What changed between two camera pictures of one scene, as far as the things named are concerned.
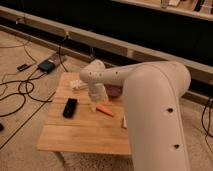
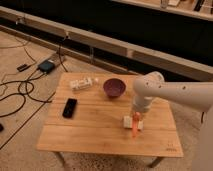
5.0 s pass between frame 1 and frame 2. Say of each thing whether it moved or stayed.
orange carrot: moved
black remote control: stayed
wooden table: stayed
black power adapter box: stayed
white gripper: moved
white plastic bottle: stayed
